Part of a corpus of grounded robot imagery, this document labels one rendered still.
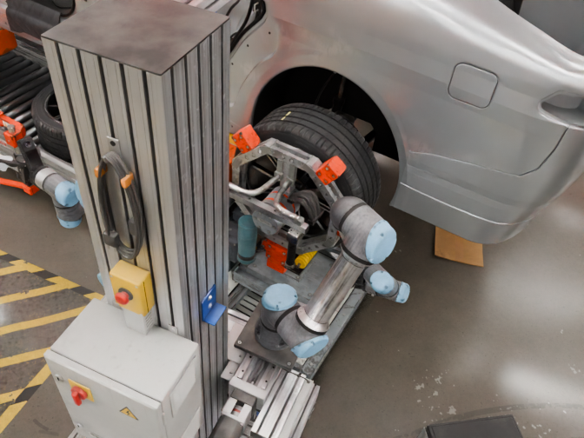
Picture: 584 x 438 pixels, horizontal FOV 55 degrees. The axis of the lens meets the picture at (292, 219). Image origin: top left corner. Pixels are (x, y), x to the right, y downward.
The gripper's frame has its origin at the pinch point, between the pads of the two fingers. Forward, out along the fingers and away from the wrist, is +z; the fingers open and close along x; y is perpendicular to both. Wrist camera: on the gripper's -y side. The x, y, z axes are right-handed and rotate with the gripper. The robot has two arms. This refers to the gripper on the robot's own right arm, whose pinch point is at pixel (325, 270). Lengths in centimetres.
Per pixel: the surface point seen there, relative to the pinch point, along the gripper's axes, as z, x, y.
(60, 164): 179, -16, 1
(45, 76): 272, -80, -28
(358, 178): -0.2, -40.9, -2.3
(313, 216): 6.6, -18.2, 11.6
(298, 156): 18.6, -39.6, 17.3
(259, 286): 60, 13, -52
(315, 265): 40, -7, -68
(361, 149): 3, -54, -3
